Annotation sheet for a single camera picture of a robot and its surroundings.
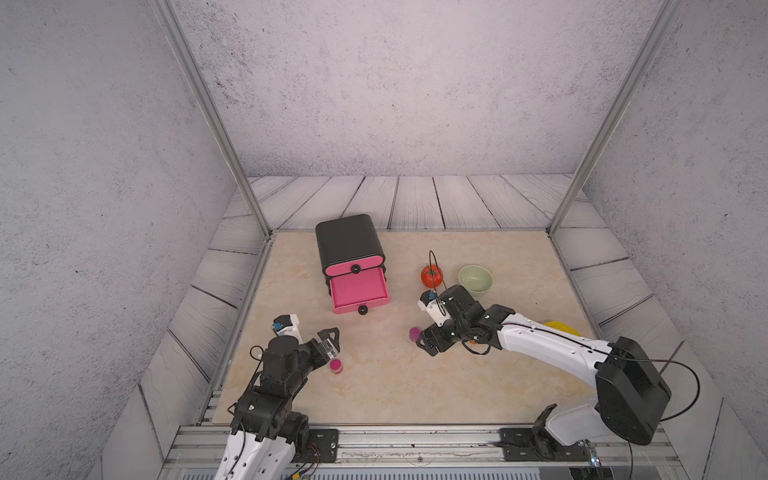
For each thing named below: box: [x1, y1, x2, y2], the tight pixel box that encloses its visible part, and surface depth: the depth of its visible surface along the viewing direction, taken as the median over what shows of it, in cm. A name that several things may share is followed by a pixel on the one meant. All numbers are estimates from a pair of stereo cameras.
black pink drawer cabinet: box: [316, 214, 390, 315], surface depth 96 cm
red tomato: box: [421, 264, 443, 288], surface depth 103 cm
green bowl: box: [458, 264, 494, 294], surface depth 104 cm
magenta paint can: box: [329, 359, 344, 375], surface depth 86 cm
